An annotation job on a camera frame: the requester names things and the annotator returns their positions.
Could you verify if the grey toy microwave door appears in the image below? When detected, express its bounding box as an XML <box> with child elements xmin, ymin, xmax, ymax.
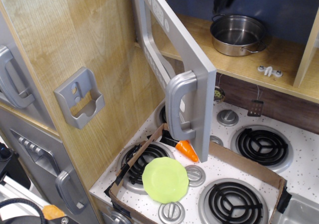
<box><xmin>132</xmin><ymin>0</ymin><xmax>216</xmax><ymax>162</ymax></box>

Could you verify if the stainless steel pot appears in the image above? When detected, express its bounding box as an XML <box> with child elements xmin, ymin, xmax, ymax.
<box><xmin>210</xmin><ymin>14</ymin><xmax>267</xmax><ymax>57</ymax></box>

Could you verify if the white door latch clip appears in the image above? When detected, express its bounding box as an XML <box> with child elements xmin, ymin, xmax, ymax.
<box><xmin>257</xmin><ymin>65</ymin><xmax>283</xmax><ymax>78</ymax></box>

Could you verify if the hanging round strainer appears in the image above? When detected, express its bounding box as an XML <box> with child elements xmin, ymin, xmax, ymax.
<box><xmin>214</xmin><ymin>86</ymin><xmax>225</xmax><ymax>103</ymax></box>

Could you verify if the hanging small spatula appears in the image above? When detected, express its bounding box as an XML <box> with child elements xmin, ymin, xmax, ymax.
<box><xmin>247</xmin><ymin>100</ymin><xmax>264</xmax><ymax>117</ymax></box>

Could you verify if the back centre grey knob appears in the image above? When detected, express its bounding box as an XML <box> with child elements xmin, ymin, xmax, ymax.
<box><xmin>217</xmin><ymin>110</ymin><xmax>239</xmax><ymax>126</ymax></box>

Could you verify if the back left stove burner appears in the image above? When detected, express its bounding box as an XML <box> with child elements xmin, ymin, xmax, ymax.
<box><xmin>155</xmin><ymin>102</ymin><xmax>167</xmax><ymax>127</ymax></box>

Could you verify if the stove burner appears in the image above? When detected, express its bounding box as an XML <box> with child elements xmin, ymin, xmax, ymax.
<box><xmin>230</xmin><ymin>125</ymin><xmax>294</xmax><ymax>173</ymax></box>
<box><xmin>155</xmin><ymin>102</ymin><xmax>167</xmax><ymax>127</ymax></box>
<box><xmin>197</xmin><ymin>178</ymin><xmax>269</xmax><ymax>224</ymax></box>
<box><xmin>116</xmin><ymin>142</ymin><xmax>175</xmax><ymax>195</ymax></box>

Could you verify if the small centre grey knob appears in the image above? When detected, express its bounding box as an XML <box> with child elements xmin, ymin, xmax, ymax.
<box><xmin>210</xmin><ymin>135</ymin><xmax>224</xmax><ymax>146</ymax></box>

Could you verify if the back right stove burner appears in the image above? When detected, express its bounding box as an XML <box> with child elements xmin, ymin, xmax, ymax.
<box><xmin>230</xmin><ymin>125</ymin><xmax>294</xmax><ymax>173</ymax></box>

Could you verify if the orange toy carrot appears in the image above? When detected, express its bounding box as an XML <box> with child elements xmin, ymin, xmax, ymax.
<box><xmin>175</xmin><ymin>140</ymin><xmax>199</xmax><ymax>162</ymax></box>

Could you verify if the middle grey stove knob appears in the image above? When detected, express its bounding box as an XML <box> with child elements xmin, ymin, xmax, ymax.
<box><xmin>185</xmin><ymin>165</ymin><xmax>206</xmax><ymax>188</ymax></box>

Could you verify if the grey stove knob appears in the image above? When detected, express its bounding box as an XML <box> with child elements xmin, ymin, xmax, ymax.
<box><xmin>185</xmin><ymin>165</ymin><xmax>206</xmax><ymax>188</ymax></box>
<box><xmin>158</xmin><ymin>202</ymin><xmax>185</xmax><ymax>224</ymax></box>

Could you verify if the green plastic plate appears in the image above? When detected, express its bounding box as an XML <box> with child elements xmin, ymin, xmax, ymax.
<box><xmin>142</xmin><ymin>157</ymin><xmax>189</xmax><ymax>204</ymax></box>

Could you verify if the front right stove burner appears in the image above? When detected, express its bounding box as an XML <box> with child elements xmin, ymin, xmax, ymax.
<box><xmin>197</xmin><ymin>178</ymin><xmax>269</xmax><ymax>224</ymax></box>

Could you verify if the front left stove burner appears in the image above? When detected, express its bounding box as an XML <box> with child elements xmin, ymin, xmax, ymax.
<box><xmin>116</xmin><ymin>142</ymin><xmax>175</xmax><ymax>195</ymax></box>

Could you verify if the front grey stove knob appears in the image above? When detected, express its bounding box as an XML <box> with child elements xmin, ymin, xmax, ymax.
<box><xmin>158</xmin><ymin>202</ymin><xmax>185</xmax><ymax>224</ymax></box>

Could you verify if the grey metal sink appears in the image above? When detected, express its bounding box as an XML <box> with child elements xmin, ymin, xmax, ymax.
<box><xmin>271</xmin><ymin>194</ymin><xmax>319</xmax><ymax>224</ymax></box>

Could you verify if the grey ice dispenser panel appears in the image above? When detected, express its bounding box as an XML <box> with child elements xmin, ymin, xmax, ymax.
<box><xmin>10</xmin><ymin>129</ymin><xmax>60</xmax><ymax>177</ymax></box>

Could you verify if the orange object bottom left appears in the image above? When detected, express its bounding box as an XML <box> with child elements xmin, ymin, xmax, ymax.
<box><xmin>42</xmin><ymin>205</ymin><xmax>65</xmax><ymax>220</ymax></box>

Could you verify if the grey wall phone holder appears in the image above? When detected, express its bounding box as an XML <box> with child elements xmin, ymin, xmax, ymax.
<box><xmin>54</xmin><ymin>67</ymin><xmax>105</xmax><ymax>129</ymax></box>

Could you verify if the upper grey fridge handle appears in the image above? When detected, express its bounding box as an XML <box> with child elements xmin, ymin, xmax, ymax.
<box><xmin>0</xmin><ymin>45</ymin><xmax>35</xmax><ymax>109</ymax></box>

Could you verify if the grey fridge handle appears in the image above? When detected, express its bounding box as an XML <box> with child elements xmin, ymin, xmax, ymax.
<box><xmin>0</xmin><ymin>45</ymin><xmax>35</xmax><ymax>109</ymax></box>
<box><xmin>55</xmin><ymin>170</ymin><xmax>88</xmax><ymax>215</ymax></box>

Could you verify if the brown cardboard frame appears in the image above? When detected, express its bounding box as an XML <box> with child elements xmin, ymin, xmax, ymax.
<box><xmin>104</xmin><ymin>123</ymin><xmax>291</xmax><ymax>224</ymax></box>

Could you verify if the lower grey fridge handle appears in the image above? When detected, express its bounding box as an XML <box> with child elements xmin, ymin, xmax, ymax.
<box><xmin>55</xmin><ymin>170</ymin><xmax>88</xmax><ymax>215</ymax></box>

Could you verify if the black cable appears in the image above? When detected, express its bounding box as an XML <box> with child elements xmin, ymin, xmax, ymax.
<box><xmin>0</xmin><ymin>198</ymin><xmax>47</xmax><ymax>224</ymax></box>

